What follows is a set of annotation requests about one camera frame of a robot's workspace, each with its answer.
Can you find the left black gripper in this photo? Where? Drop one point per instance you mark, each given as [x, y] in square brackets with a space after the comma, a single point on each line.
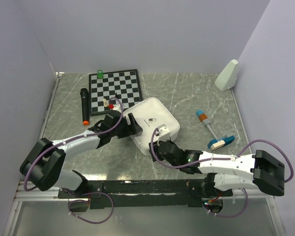
[132, 129]

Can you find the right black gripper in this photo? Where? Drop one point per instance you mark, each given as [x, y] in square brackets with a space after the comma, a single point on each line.
[156, 145]

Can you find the white medicine kit case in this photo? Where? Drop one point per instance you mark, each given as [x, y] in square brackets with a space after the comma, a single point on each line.
[149, 115]

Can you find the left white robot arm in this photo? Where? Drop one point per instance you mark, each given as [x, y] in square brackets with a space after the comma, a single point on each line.
[43, 165]

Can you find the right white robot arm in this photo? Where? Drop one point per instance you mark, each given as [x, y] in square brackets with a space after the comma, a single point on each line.
[259, 171]

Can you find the cream chess piece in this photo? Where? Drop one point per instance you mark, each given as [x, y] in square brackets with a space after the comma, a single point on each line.
[105, 103]

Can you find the black white chessboard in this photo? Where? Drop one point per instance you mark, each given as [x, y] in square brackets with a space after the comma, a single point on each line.
[125, 83]

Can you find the blue wooden block toy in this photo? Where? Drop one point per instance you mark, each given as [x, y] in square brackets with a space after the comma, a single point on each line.
[218, 143]

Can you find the blue orange grey block toy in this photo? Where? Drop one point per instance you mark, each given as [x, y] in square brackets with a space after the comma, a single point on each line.
[205, 121]

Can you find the green toy padlock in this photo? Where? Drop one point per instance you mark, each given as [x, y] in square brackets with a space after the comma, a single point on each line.
[100, 74]

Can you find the white wedge device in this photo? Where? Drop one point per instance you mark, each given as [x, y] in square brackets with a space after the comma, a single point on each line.
[228, 77]

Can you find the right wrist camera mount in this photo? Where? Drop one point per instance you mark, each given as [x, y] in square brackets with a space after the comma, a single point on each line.
[162, 133]

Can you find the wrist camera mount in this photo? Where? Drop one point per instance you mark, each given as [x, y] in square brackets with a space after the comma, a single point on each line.
[115, 107]
[162, 133]

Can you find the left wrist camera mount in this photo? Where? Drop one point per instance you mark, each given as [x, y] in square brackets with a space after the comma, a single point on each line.
[115, 107]

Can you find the black wireless microphone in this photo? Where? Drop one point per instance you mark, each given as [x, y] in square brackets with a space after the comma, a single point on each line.
[84, 94]

